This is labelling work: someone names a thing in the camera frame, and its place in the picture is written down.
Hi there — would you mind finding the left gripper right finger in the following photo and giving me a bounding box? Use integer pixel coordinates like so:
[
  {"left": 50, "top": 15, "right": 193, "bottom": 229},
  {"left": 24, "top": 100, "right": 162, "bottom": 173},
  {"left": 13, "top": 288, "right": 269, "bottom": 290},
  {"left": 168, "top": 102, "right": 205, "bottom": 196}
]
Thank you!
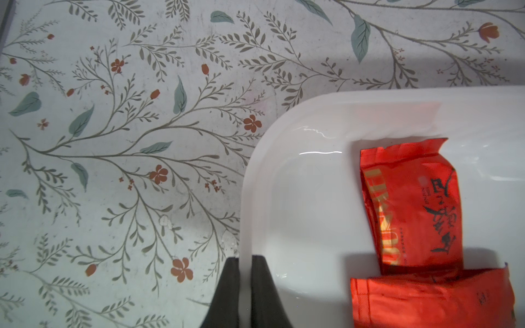
[{"left": 251, "top": 255, "right": 293, "bottom": 328}]

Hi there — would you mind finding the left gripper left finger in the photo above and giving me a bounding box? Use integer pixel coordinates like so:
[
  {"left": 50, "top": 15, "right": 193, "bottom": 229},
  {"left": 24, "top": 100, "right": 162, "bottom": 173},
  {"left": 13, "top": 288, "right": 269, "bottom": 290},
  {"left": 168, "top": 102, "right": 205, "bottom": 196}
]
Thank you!
[{"left": 200, "top": 258, "right": 240, "bottom": 328}]

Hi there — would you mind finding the white plastic storage box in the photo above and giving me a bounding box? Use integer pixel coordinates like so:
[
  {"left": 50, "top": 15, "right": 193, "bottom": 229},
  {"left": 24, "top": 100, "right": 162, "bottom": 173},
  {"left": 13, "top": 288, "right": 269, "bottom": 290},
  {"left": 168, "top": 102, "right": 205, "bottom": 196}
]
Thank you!
[{"left": 239, "top": 86, "right": 524, "bottom": 327}]

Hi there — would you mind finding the red tea bag in box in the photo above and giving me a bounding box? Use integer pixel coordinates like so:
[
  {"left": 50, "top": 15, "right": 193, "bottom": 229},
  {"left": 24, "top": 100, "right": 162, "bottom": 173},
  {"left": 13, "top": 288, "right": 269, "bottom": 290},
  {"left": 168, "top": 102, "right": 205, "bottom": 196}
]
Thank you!
[{"left": 360, "top": 138, "right": 463, "bottom": 275}]

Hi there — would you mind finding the red tea bag lower box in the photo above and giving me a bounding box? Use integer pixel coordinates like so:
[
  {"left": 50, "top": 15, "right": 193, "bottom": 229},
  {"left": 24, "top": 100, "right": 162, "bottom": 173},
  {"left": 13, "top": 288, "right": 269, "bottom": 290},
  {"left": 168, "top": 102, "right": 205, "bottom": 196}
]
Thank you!
[{"left": 351, "top": 266, "right": 517, "bottom": 327}]

